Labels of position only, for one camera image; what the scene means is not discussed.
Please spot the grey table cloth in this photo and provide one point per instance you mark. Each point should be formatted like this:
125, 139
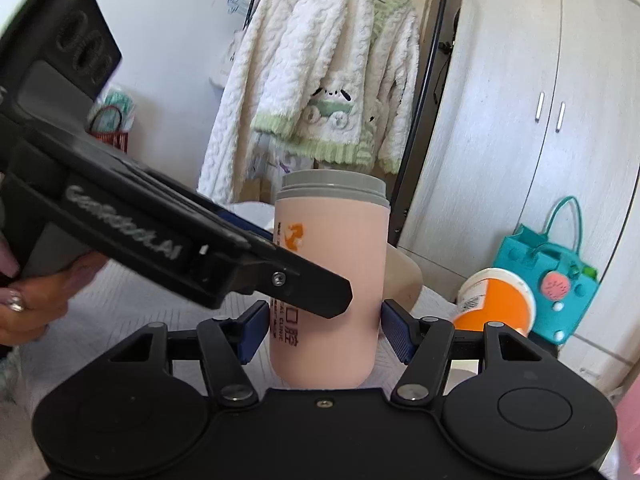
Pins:
117, 303

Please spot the black clothes rack pole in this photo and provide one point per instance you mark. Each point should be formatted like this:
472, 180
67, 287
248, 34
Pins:
431, 28

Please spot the white fluffy robe green trim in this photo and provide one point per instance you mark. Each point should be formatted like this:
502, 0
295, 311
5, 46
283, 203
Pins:
313, 84

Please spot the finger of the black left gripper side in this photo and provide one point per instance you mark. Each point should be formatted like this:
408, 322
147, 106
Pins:
285, 276

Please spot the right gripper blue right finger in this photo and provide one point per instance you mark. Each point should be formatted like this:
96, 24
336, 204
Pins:
423, 345

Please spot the white wardrobe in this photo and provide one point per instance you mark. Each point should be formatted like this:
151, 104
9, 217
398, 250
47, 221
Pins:
538, 126

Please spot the orange paper cup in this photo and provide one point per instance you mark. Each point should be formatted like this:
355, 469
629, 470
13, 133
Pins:
495, 295

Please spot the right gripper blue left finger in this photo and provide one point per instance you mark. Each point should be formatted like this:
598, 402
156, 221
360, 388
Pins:
226, 346

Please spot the beige cup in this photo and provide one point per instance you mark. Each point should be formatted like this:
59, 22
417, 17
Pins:
402, 280

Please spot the teal tote bag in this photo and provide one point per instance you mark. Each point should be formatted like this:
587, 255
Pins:
562, 284

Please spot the left hand painted nails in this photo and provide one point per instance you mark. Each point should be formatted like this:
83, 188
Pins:
29, 306

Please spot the pink cup with grey rim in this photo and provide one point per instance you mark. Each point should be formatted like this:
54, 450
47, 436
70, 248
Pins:
325, 337

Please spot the red white bag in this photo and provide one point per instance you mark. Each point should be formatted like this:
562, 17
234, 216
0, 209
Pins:
111, 118

